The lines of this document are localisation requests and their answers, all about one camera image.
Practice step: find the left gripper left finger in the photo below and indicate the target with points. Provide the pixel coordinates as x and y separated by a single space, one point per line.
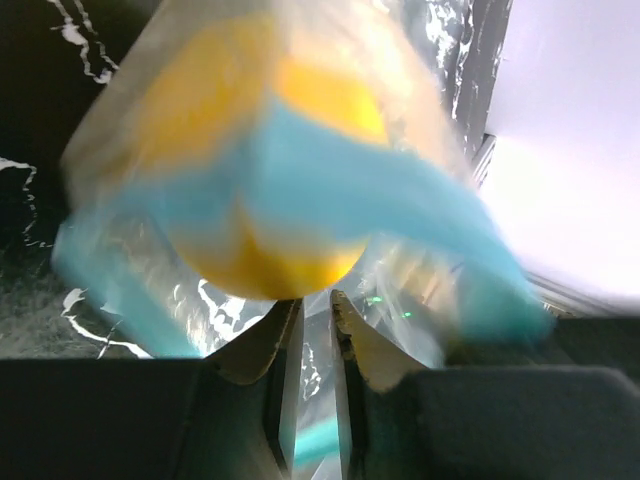
248 397

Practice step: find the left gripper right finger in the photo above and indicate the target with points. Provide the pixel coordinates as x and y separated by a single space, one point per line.
377 402

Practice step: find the yellow lemon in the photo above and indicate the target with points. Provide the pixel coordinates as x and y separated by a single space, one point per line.
225 106

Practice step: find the clear zip top bag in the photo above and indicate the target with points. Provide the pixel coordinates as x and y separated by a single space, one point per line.
434 262

